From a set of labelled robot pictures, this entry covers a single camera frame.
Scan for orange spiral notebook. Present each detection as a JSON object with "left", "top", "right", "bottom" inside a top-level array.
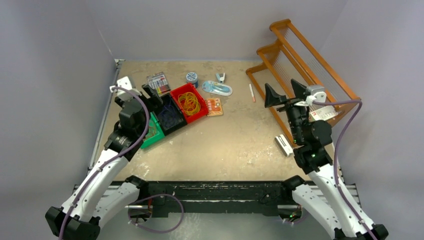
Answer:
[{"left": 205, "top": 97, "right": 224, "bottom": 117}]

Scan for coiled yellow cable in bin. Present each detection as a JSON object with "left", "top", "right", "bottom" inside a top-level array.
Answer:
[{"left": 177, "top": 92, "right": 202, "bottom": 117}]

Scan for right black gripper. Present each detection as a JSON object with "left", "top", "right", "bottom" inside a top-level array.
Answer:
[{"left": 263, "top": 79, "right": 308, "bottom": 144}]

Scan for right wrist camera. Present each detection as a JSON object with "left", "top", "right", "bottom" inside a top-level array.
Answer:
[{"left": 294, "top": 85, "right": 327, "bottom": 107}]

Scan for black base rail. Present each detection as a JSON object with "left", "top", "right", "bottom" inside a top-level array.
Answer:
[{"left": 74, "top": 180, "right": 360, "bottom": 219}]

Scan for wooden rack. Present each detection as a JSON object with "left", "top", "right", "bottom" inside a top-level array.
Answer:
[{"left": 245, "top": 19, "right": 360, "bottom": 126}]

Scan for white orange pen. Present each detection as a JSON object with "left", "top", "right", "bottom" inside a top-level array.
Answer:
[{"left": 248, "top": 83, "right": 256, "bottom": 103}]

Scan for green plastic bin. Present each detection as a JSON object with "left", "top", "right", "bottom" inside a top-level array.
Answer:
[{"left": 140, "top": 112, "right": 165, "bottom": 149}]

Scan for red plastic bin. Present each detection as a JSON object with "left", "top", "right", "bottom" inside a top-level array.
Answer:
[{"left": 170, "top": 83, "right": 208, "bottom": 124}]

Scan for marker pen pack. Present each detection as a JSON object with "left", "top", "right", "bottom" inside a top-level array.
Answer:
[{"left": 146, "top": 71, "right": 172, "bottom": 96}]

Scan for black plastic bin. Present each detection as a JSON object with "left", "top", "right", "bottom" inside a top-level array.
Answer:
[{"left": 153, "top": 93, "right": 188, "bottom": 136}]

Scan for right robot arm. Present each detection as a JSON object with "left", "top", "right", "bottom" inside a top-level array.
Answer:
[{"left": 264, "top": 79, "right": 389, "bottom": 240}]

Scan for white small box on rack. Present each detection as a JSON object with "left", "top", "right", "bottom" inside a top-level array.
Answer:
[{"left": 309, "top": 105, "right": 338, "bottom": 122}]

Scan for small round tin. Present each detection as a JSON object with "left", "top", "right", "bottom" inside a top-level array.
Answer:
[{"left": 185, "top": 72, "right": 199, "bottom": 88}]

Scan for white rectangular block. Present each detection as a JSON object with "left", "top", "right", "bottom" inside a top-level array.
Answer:
[{"left": 274, "top": 134, "right": 294, "bottom": 157}]

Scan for blue correction tape package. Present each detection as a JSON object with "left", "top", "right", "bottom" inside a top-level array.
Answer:
[{"left": 201, "top": 80, "right": 233, "bottom": 97}]

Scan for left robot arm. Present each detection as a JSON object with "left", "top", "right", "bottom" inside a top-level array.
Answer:
[{"left": 45, "top": 84, "right": 163, "bottom": 240}]

